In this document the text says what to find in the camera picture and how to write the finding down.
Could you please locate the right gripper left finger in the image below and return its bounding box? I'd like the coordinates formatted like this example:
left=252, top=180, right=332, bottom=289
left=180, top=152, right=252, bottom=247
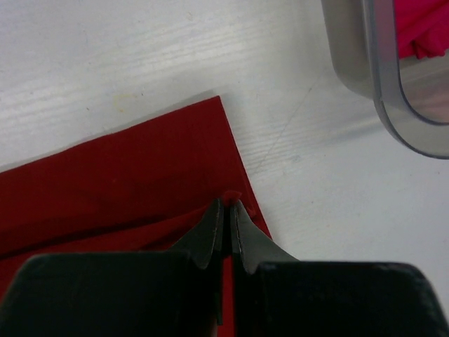
left=1, top=200, right=225, bottom=336

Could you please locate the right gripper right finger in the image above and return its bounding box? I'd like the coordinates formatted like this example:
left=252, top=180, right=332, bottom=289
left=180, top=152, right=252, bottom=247
left=229, top=203, right=448, bottom=336

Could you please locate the dark red t-shirt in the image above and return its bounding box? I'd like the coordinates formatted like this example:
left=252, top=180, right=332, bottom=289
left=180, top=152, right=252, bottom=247
left=1, top=97, right=267, bottom=336

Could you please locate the clear plastic storage bin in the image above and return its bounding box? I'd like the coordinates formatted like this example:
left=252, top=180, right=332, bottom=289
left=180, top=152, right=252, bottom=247
left=321, top=1, right=448, bottom=159

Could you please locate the magenta folded t-shirt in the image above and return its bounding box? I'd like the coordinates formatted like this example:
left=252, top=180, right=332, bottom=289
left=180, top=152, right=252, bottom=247
left=394, top=0, right=448, bottom=59

